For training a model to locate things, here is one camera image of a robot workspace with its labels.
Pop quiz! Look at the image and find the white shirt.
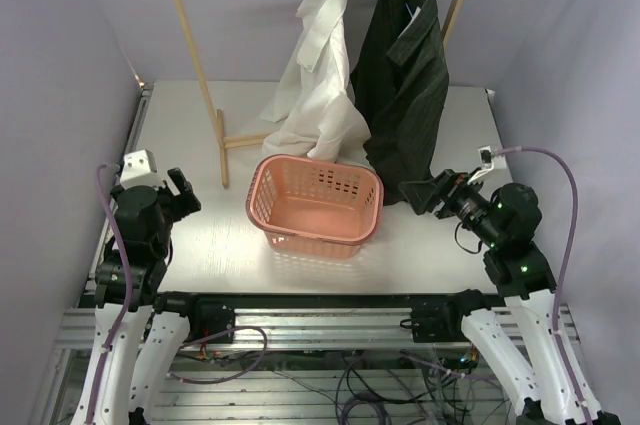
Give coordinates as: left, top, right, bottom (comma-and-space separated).
261, 0, 370, 162

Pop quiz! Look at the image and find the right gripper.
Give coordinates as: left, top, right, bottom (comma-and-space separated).
398, 167, 503, 247

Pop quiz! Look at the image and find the dark striped shirt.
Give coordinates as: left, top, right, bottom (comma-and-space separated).
351, 0, 449, 205

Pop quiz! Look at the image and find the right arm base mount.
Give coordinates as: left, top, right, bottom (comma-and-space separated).
399, 298, 465, 343

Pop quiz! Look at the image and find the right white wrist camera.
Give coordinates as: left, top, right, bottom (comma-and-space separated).
467, 146, 507, 185

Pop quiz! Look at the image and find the aluminium rail frame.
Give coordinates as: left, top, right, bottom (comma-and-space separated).
54, 307, 580, 351

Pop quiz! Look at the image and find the pink plastic laundry basket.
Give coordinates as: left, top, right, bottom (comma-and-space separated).
246, 154, 384, 259

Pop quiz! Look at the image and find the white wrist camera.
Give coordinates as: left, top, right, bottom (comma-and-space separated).
467, 146, 507, 185
119, 149, 163, 189

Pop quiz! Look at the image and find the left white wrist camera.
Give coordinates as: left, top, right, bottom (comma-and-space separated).
119, 149, 163, 189

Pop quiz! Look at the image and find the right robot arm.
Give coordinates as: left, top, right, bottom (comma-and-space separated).
399, 170, 620, 424

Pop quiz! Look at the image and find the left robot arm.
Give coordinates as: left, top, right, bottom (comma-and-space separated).
72, 165, 204, 424

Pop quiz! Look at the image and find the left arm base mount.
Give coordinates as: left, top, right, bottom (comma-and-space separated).
190, 295, 236, 344

